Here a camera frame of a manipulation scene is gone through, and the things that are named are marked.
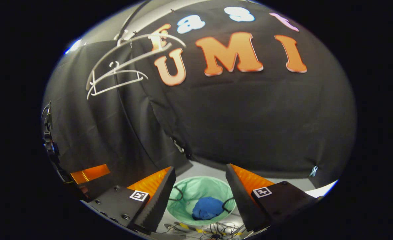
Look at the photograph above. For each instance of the white clothes hanger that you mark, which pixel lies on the white clothes hanger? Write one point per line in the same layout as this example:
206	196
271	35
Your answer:
123	71

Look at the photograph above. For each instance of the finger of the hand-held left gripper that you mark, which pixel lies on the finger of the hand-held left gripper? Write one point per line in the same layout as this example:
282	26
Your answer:
90	175

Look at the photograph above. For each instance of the black clothes rack rail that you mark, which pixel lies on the black clothes rack rail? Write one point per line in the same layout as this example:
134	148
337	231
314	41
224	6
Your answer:
131	15

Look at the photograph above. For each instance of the green laundry hamper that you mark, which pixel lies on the green laundry hamper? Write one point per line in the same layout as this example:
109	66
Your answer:
196	190

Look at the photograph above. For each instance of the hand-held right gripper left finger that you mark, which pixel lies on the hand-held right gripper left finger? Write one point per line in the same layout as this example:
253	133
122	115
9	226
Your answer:
161	196

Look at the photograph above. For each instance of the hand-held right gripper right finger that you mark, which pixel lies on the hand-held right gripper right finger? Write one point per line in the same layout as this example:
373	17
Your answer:
239	196

